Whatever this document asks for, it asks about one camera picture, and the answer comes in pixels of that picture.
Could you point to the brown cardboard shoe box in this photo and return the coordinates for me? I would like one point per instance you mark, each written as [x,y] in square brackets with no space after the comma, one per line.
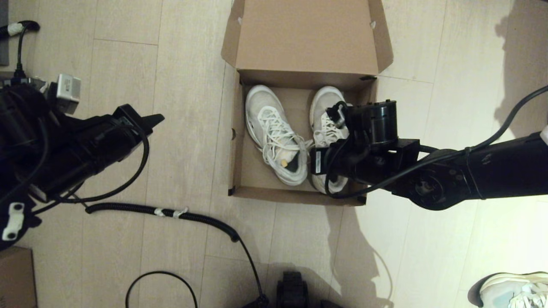
[308,38]

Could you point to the grey power supply unit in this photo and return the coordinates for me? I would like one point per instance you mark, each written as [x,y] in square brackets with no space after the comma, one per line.
[25,81]

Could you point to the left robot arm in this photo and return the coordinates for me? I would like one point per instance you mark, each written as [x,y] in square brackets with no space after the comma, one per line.
[72,149]

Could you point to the white teal worn sneaker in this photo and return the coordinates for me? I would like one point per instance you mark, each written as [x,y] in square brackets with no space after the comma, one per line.
[509,291]

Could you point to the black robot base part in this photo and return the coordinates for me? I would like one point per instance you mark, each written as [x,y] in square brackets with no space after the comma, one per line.
[292,291]

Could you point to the white mesh sneaker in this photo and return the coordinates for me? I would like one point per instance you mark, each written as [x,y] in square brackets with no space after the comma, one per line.
[321,100]
[259,107]

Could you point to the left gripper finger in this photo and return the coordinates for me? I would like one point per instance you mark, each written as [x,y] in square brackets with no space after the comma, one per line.
[150,120]

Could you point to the plain brown cardboard carton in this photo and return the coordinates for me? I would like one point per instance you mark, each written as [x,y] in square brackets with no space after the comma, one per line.
[17,278]

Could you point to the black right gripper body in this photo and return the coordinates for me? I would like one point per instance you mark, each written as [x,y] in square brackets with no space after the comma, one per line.
[338,167]

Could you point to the dark grey panel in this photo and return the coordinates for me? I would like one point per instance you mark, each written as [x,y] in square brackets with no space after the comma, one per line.
[4,34]

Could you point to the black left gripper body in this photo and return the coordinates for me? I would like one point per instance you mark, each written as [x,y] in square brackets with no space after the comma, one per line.
[130,124]

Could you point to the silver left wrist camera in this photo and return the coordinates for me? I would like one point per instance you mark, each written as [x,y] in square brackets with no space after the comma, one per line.
[66,90]

